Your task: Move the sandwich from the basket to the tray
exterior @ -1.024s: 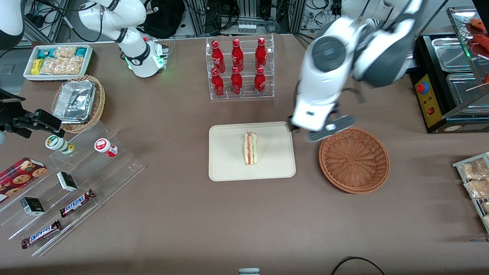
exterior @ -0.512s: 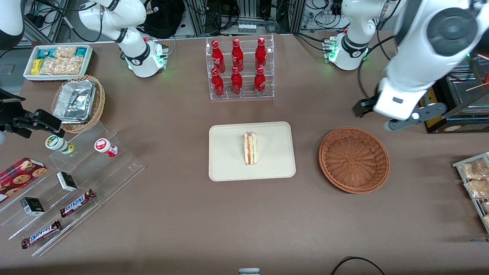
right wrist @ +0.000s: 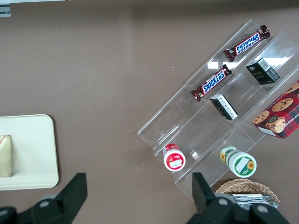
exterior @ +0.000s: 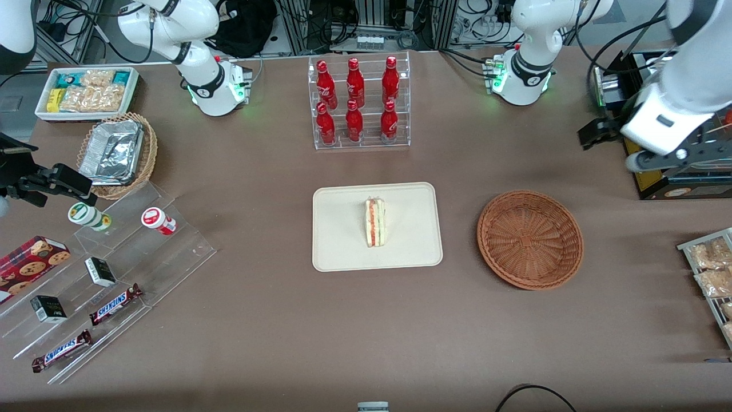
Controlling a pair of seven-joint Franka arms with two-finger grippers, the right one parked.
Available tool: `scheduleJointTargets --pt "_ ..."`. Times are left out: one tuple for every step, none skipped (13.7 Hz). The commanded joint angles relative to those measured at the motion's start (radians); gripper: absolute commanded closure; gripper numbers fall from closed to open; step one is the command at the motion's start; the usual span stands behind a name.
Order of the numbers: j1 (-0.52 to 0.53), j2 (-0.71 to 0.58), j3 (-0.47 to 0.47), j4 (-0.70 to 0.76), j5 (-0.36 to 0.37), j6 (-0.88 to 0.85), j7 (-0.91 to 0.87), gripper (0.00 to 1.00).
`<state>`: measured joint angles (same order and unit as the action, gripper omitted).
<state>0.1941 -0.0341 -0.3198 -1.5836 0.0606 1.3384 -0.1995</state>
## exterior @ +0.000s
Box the grey metal wire rack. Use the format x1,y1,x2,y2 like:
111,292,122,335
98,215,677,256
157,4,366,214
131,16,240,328
677,228,732,350

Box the stacked foil trays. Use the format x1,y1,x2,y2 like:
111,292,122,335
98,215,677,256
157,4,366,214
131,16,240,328
79,119,144,185

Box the white snack bin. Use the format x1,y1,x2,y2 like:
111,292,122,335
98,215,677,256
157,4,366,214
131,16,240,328
34,67,141,124

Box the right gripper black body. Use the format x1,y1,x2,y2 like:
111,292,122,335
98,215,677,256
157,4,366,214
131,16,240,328
0,133,41,188

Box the clear acrylic bottle rack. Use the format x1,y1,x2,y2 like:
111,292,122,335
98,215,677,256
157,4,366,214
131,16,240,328
308,51,411,150

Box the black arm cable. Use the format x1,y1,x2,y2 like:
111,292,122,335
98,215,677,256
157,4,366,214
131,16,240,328
574,0,670,86
90,0,155,64

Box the black looped cable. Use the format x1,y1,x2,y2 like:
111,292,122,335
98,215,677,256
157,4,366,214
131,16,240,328
495,385,578,412

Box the red cola bottle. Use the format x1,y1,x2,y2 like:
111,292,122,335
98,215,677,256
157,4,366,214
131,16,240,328
316,102,336,145
382,56,400,105
345,100,364,142
347,57,365,108
316,60,338,109
380,100,399,144

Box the red white small bottle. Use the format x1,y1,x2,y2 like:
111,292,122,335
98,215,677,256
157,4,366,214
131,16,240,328
141,207,177,236

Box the round brown wicker basket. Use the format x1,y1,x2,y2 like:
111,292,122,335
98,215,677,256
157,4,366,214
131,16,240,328
477,190,584,291

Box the small black box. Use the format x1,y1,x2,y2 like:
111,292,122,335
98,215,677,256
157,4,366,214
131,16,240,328
30,295,67,324
85,257,117,287

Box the black bag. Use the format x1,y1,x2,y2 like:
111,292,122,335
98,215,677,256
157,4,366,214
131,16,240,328
207,0,278,59

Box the snickers chocolate bar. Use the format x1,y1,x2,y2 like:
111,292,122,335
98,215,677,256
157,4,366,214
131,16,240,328
31,329,93,374
89,283,144,327

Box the triangle sandwich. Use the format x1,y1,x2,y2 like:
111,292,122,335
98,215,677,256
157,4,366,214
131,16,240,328
365,197,388,248

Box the light woven basket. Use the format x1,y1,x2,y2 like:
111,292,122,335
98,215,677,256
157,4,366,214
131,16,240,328
77,112,158,200

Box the red cookie box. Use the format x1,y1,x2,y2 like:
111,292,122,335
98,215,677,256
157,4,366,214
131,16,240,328
0,236,72,304

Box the cream rectangular tray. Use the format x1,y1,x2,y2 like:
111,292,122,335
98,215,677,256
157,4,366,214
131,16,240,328
312,182,444,272

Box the clear acrylic stepped display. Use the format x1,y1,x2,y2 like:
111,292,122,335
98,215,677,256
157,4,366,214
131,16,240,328
0,182,217,385

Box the green white cup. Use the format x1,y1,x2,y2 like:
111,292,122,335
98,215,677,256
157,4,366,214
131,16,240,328
67,202,112,232

